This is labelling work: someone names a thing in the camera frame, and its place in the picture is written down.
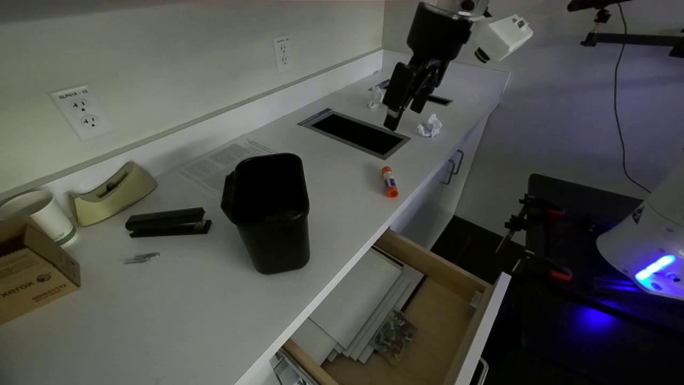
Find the stack of white paper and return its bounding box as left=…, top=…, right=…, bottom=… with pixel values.
left=291, top=249, right=426, bottom=365

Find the drawer handle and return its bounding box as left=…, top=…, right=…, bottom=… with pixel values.
left=470, top=357, right=489, bottom=385

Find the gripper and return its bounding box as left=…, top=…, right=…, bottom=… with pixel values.
left=382, top=2, right=473, bottom=132

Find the camera on mount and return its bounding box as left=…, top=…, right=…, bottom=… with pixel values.
left=566, top=0, right=684, bottom=59

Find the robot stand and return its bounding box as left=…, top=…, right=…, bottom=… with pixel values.
left=494, top=173, right=684, bottom=385

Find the wooden drawer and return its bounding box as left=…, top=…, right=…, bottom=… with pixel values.
left=269, top=229, right=512, bottom=385

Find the white paper cup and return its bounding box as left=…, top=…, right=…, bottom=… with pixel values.
left=0, top=190, right=79, bottom=248

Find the orange-capped glue stick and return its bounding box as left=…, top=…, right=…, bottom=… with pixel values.
left=381, top=166, right=400, bottom=199

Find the brown cardboard box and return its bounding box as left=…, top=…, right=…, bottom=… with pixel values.
left=0, top=216, right=82, bottom=326

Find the printed paper sheet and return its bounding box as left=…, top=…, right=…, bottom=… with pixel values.
left=175, top=137, right=276, bottom=194

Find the white wall socket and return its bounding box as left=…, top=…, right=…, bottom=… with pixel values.
left=49, top=84, right=113, bottom=142
left=273, top=35, right=292, bottom=74

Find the black clamp with orange tips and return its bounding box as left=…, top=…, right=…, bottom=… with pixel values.
left=512, top=250, right=576, bottom=284
left=496, top=194, right=568, bottom=255

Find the black cable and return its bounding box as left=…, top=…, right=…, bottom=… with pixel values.
left=612, top=0, right=652, bottom=194

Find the beige tape dispenser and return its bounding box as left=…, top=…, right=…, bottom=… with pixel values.
left=70, top=161, right=158, bottom=227

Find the metal-framed counter waste slot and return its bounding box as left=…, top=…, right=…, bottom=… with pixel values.
left=298, top=108, right=411, bottom=161

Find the black landfill bin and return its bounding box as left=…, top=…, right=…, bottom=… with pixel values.
left=221, top=153, right=312, bottom=275

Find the black stapler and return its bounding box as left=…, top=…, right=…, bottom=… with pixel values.
left=125, top=207, right=213, bottom=238

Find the bag of push pins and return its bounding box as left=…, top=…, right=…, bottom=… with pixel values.
left=372, top=309, right=418, bottom=365

